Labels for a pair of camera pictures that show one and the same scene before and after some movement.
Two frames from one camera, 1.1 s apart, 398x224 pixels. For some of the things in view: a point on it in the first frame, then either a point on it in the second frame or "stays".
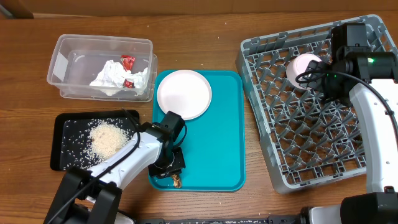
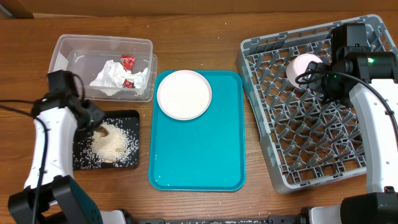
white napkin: x=111 y=78 stays
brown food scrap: x=176 y=180 -> x=102 y=131
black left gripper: x=155 y=170 -> x=99 y=114
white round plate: x=186 y=93 stays
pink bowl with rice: x=297 y=65 stays
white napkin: x=139 y=78 stays
